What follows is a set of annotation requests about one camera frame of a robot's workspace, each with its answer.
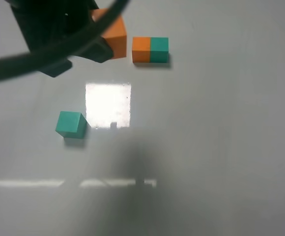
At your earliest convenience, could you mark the green template block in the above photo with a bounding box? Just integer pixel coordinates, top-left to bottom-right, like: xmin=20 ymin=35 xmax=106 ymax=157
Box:
xmin=150 ymin=37 xmax=169 ymax=63

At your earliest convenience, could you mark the green cube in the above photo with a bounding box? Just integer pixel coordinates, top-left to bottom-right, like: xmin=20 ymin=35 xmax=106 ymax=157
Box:
xmin=56 ymin=111 xmax=87 ymax=139

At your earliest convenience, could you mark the orange template block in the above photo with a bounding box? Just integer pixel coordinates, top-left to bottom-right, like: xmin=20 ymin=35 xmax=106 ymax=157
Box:
xmin=132 ymin=37 xmax=151 ymax=63

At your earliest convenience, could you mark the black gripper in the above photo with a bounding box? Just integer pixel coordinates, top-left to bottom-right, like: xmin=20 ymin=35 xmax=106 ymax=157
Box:
xmin=7 ymin=0 xmax=114 ymax=78

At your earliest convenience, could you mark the orange cube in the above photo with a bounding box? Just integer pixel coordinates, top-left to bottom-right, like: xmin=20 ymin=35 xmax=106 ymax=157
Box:
xmin=101 ymin=16 xmax=127 ymax=59

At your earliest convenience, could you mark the black cable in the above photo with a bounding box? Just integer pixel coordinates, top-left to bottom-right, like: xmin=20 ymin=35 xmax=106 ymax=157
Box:
xmin=0 ymin=0 xmax=133 ymax=86

